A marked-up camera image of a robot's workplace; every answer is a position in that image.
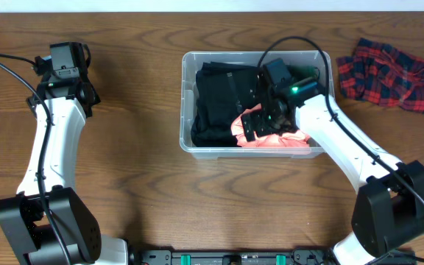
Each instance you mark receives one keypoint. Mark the dark green cloth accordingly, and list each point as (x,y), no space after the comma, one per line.
(303,72)

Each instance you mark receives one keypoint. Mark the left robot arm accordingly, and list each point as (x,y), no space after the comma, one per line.
(46,222)

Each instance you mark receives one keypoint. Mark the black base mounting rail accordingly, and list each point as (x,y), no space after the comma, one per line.
(300,256)

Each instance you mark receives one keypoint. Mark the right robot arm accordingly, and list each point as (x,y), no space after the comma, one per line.
(389,209)

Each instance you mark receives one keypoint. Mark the large black garment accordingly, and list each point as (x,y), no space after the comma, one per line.
(212,129)

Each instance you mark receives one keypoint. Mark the red plaid flannel shirt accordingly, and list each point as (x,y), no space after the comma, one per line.
(383,75)

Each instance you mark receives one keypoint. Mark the clear plastic storage bin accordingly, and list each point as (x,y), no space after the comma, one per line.
(192,62)

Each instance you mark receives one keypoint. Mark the pink garment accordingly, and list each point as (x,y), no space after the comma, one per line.
(297,139)

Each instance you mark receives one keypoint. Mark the black cloth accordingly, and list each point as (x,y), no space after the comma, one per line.
(227,89)

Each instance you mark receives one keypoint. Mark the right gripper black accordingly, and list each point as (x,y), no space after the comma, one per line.
(262,129)

